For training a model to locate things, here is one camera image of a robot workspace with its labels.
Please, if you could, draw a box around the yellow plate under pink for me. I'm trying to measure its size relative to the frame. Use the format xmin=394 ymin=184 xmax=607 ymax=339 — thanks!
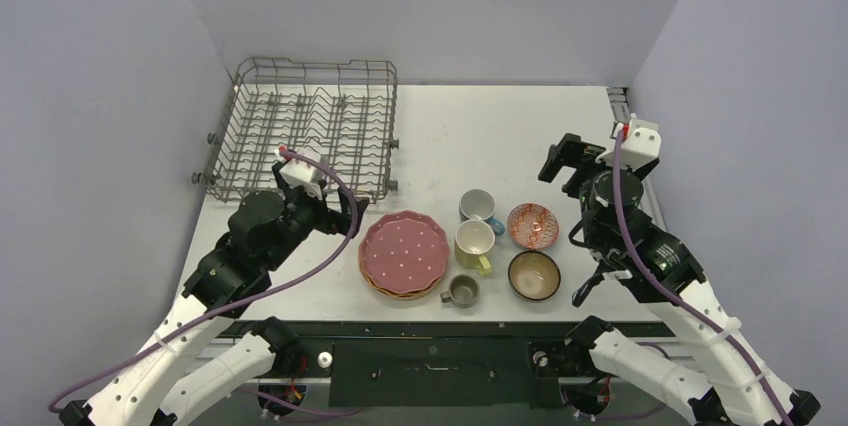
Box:
xmin=359 ymin=268 xmax=442 ymax=301

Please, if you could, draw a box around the pink polka dot plate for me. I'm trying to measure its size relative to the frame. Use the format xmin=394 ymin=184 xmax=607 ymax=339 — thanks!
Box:
xmin=358 ymin=210 xmax=450 ymax=294

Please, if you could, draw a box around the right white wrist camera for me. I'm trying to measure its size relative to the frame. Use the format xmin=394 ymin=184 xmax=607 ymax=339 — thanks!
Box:
xmin=611 ymin=113 xmax=662 ymax=179

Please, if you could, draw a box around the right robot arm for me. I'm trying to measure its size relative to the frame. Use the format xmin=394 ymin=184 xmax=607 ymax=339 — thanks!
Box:
xmin=539 ymin=132 xmax=821 ymax=425

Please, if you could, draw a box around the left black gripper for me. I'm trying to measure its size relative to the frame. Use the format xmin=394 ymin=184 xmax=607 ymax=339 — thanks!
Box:
xmin=263 ymin=164 xmax=368 ymax=272

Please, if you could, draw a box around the blue handled white mug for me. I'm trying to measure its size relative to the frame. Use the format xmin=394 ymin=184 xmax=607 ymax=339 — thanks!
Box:
xmin=458 ymin=189 xmax=506 ymax=237

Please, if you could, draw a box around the yellow green mug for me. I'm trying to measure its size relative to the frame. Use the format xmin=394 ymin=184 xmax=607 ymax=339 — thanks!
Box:
xmin=454 ymin=220 xmax=496 ymax=276

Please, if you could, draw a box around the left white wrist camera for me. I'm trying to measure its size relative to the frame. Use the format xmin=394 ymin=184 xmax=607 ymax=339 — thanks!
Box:
xmin=272 ymin=145 xmax=325 ymax=199

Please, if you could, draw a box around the grey wire dish rack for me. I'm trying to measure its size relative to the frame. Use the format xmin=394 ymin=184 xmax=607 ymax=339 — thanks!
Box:
xmin=191 ymin=56 xmax=399 ymax=202

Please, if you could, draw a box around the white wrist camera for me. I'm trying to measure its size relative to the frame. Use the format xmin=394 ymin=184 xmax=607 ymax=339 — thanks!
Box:
xmin=272 ymin=145 xmax=325 ymax=199
xmin=611 ymin=113 xmax=662 ymax=179

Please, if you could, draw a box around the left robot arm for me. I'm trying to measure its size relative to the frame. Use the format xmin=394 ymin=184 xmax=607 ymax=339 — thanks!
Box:
xmin=49 ymin=154 xmax=369 ymax=425

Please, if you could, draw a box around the small grey cup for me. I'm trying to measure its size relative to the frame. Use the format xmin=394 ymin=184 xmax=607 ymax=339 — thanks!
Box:
xmin=440 ymin=274 xmax=480 ymax=308

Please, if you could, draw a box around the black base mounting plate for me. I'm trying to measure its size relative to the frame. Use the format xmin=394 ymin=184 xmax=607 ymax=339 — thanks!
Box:
xmin=218 ymin=320 xmax=677 ymax=409

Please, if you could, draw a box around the orange patterned small bowl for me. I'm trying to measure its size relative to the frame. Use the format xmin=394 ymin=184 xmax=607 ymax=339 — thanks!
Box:
xmin=506 ymin=203 xmax=560 ymax=250

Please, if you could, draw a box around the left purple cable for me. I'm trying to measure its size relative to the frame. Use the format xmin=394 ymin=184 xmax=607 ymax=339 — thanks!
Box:
xmin=48 ymin=148 xmax=360 ymax=414

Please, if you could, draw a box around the dark brown glazed bowl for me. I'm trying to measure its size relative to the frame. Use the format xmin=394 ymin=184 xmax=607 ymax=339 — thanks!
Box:
xmin=508 ymin=250 xmax=562 ymax=302

